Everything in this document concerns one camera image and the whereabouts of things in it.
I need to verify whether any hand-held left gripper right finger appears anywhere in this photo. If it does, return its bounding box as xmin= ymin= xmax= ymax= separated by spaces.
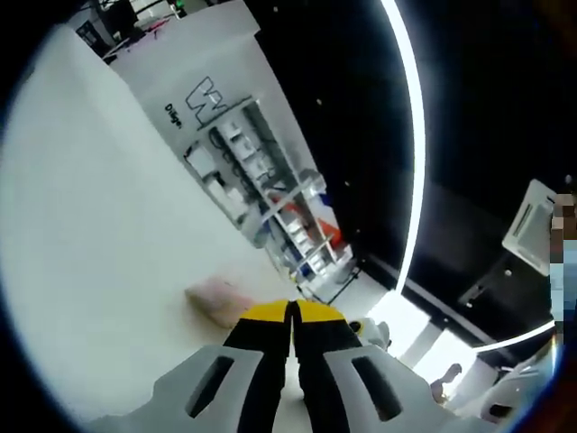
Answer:
xmin=291 ymin=299 xmax=452 ymax=433

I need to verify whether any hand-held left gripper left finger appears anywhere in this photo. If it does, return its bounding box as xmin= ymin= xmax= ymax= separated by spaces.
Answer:
xmin=148 ymin=299 xmax=293 ymax=433

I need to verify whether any pink item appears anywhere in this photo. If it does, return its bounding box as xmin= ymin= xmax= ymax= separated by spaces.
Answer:
xmin=184 ymin=276 xmax=254 ymax=329

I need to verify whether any thin ceiling light strip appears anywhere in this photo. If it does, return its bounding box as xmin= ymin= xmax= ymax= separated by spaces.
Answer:
xmin=472 ymin=321 xmax=558 ymax=354

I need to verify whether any white grey worn chest device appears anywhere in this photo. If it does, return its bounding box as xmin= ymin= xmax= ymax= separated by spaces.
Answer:
xmin=477 ymin=346 xmax=564 ymax=428

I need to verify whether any grey metal shelf rack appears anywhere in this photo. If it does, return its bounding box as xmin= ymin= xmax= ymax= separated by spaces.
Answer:
xmin=182 ymin=97 xmax=358 ymax=290

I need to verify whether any white ceiling air conditioner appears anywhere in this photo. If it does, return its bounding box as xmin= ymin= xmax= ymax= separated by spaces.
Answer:
xmin=501 ymin=179 xmax=561 ymax=277

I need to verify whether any long ceiling light strip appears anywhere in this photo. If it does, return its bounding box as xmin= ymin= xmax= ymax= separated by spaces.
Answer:
xmin=377 ymin=0 xmax=427 ymax=295

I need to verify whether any group of white storage boxes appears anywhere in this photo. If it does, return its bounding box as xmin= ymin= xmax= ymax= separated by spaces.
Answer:
xmin=187 ymin=112 xmax=351 ymax=279

